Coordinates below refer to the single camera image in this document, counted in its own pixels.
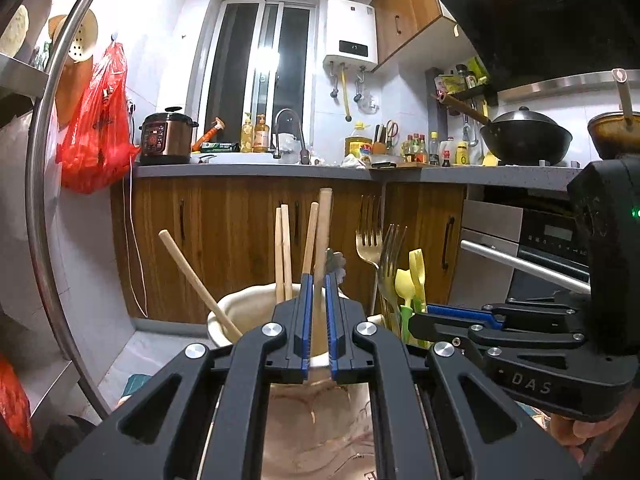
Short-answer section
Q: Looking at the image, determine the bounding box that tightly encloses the wall spice shelf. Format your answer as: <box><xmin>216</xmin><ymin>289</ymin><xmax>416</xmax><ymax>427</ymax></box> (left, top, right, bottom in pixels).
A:
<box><xmin>434</xmin><ymin>57</ymin><xmax>499</xmax><ymax>107</ymax></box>

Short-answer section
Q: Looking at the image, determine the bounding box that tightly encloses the metal faucet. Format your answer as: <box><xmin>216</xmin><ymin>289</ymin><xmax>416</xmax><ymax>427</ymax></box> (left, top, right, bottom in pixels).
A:
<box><xmin>272</xmin><ymin>108</ymin><xmax>311</xmax><ymax>165</ymax></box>

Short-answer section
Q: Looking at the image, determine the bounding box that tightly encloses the yellow tulip utensil green handle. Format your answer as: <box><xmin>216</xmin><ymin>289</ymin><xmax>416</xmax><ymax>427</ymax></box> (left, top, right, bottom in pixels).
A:
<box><xmin>394</xmin><ymin>268</ymin><xmax>417</xmax><ymax>347</ymax></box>
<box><xmin>408</xmin><ymin>248</ymin><xmax>428</xmax><ymax>312</ymax></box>

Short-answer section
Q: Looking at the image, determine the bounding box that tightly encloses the person's right hand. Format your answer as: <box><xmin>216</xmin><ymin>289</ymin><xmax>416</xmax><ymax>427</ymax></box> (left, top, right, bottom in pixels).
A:
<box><xmin>547</xmin><ymin>400</ymin><xmax>626</xmax><ymax>467</ymax></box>

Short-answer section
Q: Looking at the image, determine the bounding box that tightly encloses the metal shelf rack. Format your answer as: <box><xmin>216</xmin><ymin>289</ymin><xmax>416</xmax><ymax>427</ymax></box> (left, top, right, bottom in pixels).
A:
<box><xmin>0</xmin><ymin>0</ymin><xmax>122</xmax><ymax>480</ymax></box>

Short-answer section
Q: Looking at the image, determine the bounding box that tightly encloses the white round bundle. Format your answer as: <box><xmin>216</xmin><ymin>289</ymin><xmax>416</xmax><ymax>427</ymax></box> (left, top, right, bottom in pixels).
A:
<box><xmin>0</xmin><ymin>4</ymin><xmax>30</xmax><ymax>58</ymax></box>

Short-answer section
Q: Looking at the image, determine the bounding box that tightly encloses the gold fork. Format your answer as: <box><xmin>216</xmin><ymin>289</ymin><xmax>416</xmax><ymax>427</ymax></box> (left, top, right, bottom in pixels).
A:
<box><xmin>355</xmin><ymin>194</ymin><xmax>384</xmax><ymax>317</ymax></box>
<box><xmin>377</xmin><ymin>224</ymin><xmax>409</xmax><ymax>337</ymax></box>

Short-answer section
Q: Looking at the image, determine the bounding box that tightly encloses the orange detergent bottle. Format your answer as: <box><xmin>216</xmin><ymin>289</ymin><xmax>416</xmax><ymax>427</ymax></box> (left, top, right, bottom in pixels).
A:
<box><xmin>252</xmin><ymin>113</ymin><xmax>271</xmax><ymax>154</ymax></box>

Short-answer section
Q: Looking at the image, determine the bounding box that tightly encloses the silver flower-end utensil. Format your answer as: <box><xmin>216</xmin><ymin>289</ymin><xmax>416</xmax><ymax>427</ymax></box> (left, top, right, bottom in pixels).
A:
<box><xmin>326</xmin><ymin>249</ymin><xmax>349</xmax><ymax>288</ymax></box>

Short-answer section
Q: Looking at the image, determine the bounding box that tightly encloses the row of condiment bottles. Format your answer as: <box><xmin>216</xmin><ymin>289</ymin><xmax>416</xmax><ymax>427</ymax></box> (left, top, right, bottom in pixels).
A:
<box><xmin>400</xmin><ymin>132</ymin><xmax>471</xmax><ymax>167</ymax></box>

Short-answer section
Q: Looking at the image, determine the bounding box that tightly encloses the red plastic bag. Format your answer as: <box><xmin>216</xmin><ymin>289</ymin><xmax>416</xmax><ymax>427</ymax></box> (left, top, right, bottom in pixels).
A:
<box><xmin>55</xmin><ymin>42</ymin><xmax>142</xmax><ymax>196</ymax></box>

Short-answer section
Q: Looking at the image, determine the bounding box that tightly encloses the orange spray bottle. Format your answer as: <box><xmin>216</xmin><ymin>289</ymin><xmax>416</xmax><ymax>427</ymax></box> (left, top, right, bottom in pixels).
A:
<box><xmin>192</xmin><ymin>116</ymin><xmax>226</xmax><ymax>151</ymax></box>

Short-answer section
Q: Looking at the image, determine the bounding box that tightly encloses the wooden chopstick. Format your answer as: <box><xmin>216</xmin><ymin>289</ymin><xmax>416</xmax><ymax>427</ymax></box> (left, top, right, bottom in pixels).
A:
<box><xmin>274</xmin><ymin>207</ymin><xmax>285</xmax><ymax>303</ymax></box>
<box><xmin>306</xmin><ymin>187</ymin><xmax>334</xmax><ymax>383</ymax></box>
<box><xmin>280</xmin><ymin>204</ymin><xmax>294</xmax><ymax>302</ymax></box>
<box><xmin>301</xmin><ymin>202</ymin><xmax>321</xmax><ymax>277</ymax></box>
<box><xmin>158</xmin><ymin>229</ymin><xmax>244</xmax><ymax>339</ymax></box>

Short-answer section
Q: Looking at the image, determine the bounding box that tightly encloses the white water heater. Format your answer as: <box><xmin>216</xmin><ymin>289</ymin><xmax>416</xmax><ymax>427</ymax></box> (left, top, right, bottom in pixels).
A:
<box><xmin>322</xmin><ymin>0</ymin><xmax>381</xmax><ymax>74</ymax></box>

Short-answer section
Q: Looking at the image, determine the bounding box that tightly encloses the sliding window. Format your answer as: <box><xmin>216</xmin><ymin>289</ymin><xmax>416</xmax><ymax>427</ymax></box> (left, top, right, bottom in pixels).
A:
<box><xmin>197</xmin><ymin>0</ymin><xmax>319</xmax><ymax>154</ymax></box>

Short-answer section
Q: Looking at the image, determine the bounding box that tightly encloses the knife block with scissors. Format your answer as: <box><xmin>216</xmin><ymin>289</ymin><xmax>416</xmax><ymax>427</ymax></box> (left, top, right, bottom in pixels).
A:
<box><xmin>372</xmin><ymin>119</ymin><xmax>401</xmax><ymax>156</ymax></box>

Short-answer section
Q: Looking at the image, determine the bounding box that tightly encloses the electric pressure cooker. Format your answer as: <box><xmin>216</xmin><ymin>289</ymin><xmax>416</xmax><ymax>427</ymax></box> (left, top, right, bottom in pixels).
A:
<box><xmin>137</xmin><ymin>106</ymin><xmax>200</xmax><ymax>167</ymax></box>

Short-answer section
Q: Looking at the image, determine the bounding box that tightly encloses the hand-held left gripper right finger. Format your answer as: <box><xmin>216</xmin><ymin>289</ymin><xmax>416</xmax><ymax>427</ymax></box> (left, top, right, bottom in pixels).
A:
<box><xmin>324</xmin><ymin>274</ymin><xmax>583</xmax><ymax>480</ymax></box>

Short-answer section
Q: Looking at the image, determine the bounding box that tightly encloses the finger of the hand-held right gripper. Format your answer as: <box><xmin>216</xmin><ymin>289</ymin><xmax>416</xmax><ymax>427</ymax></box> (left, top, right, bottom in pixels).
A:
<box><xmin>404</xmin><ymin>311</ymin><xmax>587</xmax><ymax>357</ymax></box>
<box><xmin>426</xmin><ymin>302</ymin><xmax>593</xmax><ymax>332</ymax></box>

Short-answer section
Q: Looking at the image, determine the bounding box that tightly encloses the black wok with lid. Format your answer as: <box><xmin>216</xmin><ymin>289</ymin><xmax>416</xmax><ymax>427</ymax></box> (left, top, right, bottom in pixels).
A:
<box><xmin>432</xmin><ymin>93</ymin><xmax>574</xmax><ymax>165</ymax></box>

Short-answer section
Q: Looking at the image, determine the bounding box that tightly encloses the red mesh bag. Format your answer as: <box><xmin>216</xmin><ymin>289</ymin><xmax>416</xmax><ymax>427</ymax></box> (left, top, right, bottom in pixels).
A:
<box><xmin>0</xmin><ymin>354</ymin><xmax>34</xmax><ymax>454</ymax></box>

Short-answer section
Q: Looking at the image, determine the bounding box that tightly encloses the cream ceramic utensil holder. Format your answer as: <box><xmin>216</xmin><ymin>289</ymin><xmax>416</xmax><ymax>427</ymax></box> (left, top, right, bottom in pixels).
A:
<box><xmin>366</xmin><ymin>310</ymin><xmax>403</xmax><ymax>335</ymax></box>
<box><xmin>206</xmin><ymin>281</ymin><xmax>383</xmax><ymax>480</ymax></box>

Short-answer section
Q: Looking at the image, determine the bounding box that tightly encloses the black range hood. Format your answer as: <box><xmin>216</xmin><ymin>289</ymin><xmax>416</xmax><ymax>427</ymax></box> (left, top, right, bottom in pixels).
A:
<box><xmin>434</xmin><ymin>0</ymin><xmax>640</xmax><ymax>99</ymax></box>

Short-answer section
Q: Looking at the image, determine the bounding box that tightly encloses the ladle with beige handle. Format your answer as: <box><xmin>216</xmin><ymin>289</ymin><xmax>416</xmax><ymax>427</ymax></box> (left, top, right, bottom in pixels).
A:
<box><xmin>612</xmin><ymin>67</ymin><xmax>636</xmax><ymax>124</ymax></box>

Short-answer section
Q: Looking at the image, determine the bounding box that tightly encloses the built-in oven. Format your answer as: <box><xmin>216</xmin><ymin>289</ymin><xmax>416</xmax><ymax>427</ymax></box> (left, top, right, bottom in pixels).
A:
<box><xmin>447</xmin><ymin>198</ymin><xmax>597</xmax><ymax>307</ymax></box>

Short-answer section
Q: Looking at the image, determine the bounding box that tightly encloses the beige colander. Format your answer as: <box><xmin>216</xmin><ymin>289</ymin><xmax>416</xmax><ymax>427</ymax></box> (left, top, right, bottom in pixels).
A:
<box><xmin>49</xmin><ymin>9</ymin><xmax>100</xmax><ymax>64</ymax></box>

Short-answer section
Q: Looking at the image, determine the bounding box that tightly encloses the yellow detergent bottle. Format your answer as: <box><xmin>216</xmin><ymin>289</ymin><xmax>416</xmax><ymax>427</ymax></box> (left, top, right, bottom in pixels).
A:
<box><xmin>239</xmin><ymin>112</ymin><xmax>255</xmax><ymax>154</ymax></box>

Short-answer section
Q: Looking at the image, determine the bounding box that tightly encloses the brown pot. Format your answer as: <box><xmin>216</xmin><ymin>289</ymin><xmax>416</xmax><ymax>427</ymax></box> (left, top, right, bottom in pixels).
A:
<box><xmin>587</xmin><ymin>109</ymin><xmax>640</xmax><ymax>160</ymax></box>

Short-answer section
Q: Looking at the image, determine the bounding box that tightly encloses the wooden upper cabinet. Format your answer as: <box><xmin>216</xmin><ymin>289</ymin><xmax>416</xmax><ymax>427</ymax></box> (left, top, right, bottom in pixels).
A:
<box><xmin>369</xmin><ymin>0</ymin><xmax>474</xmax><ymax>74</ymax></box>

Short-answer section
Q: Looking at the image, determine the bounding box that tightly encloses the cooking oil bottle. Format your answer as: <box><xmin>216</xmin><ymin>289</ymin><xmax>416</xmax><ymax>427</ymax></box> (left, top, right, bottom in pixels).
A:
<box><xmin>343</xmin><ymin>120</ymin><xmax>374</xmax><ymax>159</ymax></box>

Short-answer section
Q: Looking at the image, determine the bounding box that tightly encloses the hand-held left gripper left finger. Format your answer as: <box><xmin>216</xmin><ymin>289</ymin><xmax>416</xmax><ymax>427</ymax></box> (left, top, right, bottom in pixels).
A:
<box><xmin>55</xmin><ymin>273</ymin><xmax>316</xmax><ymax>480</ymax></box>

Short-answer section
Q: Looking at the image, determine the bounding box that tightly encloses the white power cord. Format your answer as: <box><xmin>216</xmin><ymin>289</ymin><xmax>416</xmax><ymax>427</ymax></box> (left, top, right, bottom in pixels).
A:
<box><xmin>122</xmin><ymin>104</ymin><xmax>149</xmax><ymax>319</ymax></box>

